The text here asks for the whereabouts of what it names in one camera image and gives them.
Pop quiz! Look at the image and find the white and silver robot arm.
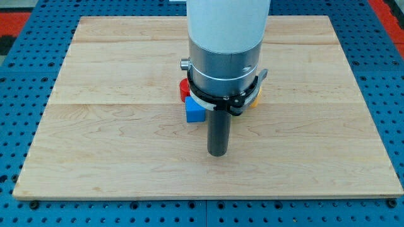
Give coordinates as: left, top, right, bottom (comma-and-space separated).
186, 0, 270, 96

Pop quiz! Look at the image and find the blue cube block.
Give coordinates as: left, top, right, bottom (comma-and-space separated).
185, 96, 206, 123

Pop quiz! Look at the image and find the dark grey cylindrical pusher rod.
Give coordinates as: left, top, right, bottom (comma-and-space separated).
207, 110, 232, 157

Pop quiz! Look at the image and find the red cylinder block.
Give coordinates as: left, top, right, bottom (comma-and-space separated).
179, 78, 190, 102

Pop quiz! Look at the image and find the yellow block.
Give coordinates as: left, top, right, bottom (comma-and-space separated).
250, 88, 262, 108

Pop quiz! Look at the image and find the light wooden board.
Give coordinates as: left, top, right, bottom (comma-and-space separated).
13, 16, 403, 201

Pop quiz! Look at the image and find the black clamp ring with lever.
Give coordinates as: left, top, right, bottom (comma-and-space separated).
187, 69, 269, 117

